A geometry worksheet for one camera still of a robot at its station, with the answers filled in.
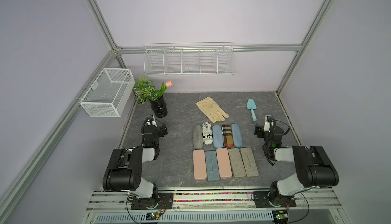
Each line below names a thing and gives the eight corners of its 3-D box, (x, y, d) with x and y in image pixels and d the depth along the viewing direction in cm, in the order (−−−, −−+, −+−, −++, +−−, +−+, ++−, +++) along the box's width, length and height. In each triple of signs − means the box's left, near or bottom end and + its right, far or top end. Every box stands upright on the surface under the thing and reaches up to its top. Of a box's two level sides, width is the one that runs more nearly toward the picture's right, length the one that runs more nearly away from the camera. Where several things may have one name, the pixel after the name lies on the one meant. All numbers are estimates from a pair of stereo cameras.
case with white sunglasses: (212, 148, 93) (213, 146, 90) (211, 127, 102) (212, 125, 100) (223, 148, 93) (223, 146, 90) (221, 127, 102) (221, 125, 100)
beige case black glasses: (223, 147, 94) (224, 144, 91) (222, 127, 103) (222, 124, 100) (232, 147, 94) (233, 144, 91) (229, 127, 103) (230, 124, 100)
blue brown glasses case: (234, 147, 94) (234, 145, 91) (230, 126, 104) (231, 123, 101) (242, 147, 94) (243, 145, 91) (238, 126, 104) (239, 123, 101)
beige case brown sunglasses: (203, 145, 94) (203, 142, 92) (201, 124, 104) (201, 122, 101) (213, 144, 94) (213, 142, 92) (210, 124, 104) (210, 121, 101)
